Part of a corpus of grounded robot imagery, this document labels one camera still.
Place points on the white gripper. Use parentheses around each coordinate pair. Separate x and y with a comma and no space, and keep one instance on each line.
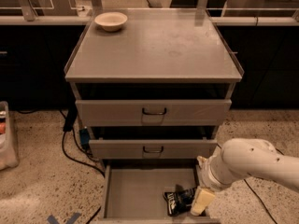
(207,174)

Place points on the dark blue chip bag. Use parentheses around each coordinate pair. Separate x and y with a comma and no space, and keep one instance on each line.
(178,201)

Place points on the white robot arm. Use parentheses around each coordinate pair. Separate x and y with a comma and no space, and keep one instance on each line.
(239,159)

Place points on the grey middle drawer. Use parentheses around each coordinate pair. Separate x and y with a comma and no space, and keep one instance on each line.
(132,149)

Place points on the grey drawer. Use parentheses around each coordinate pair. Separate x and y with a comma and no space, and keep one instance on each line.
(134,194)
(153,112)
(132,149)

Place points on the grey bottom drawer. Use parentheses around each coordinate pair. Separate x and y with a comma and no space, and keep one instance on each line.
(134,194)

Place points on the grey drawer cabinet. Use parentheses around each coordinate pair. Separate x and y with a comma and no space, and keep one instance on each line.
(159,54)

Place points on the grey top drawer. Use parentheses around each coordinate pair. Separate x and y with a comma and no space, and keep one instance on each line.
(153,112)

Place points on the blue power box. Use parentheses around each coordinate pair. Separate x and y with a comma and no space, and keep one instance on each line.
(84,137)

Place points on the black power adapter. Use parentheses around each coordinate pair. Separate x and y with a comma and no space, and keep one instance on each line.
(70,118)

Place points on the white bowl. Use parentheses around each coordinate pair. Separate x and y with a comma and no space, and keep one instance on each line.
(111,21)

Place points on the clear plastic bin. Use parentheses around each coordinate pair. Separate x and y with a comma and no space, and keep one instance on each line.
(8,139)

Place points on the black middle drawer handle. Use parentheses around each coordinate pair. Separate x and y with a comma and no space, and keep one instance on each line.
(153,150)

